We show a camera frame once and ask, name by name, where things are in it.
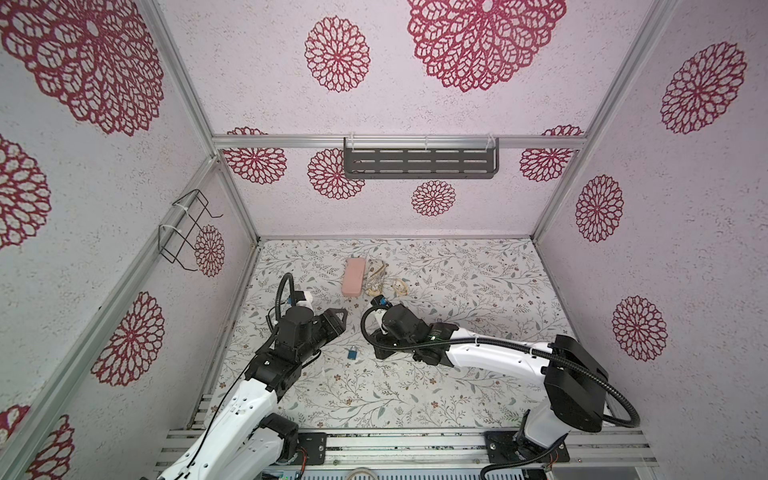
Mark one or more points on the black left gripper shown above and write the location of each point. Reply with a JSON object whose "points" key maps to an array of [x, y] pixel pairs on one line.
{"points": [[327, 324]]}

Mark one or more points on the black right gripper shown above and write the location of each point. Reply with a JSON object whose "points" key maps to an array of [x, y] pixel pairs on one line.
{"points": [[383, 339]]}

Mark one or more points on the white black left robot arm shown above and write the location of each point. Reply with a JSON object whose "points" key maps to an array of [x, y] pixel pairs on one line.
{"points": [[247, 434]]}

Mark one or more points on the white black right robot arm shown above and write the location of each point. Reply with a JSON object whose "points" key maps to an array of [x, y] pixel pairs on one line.
{"points": [[575, 384]]}

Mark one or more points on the patterned cream pouch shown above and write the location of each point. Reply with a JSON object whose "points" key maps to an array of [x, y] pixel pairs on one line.
{"points": [[376, 273]]}

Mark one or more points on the pink rectangular case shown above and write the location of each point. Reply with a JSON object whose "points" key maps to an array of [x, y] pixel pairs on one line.
{"points": [[353, 278]]}

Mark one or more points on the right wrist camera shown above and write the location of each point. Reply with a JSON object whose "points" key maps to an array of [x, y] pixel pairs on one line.
{"points": [[381, 302]]}

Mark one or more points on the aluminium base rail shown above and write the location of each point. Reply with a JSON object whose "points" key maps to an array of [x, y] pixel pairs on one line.
{"points": [[385, 450]]}

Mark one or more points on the dark grey wall shelf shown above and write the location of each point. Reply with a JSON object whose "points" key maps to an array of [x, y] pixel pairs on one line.
{"points": [[423, 163]]}

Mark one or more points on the black wire wall rack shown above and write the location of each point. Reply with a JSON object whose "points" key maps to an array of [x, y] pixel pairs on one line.
{"points": [[189, 240]]}

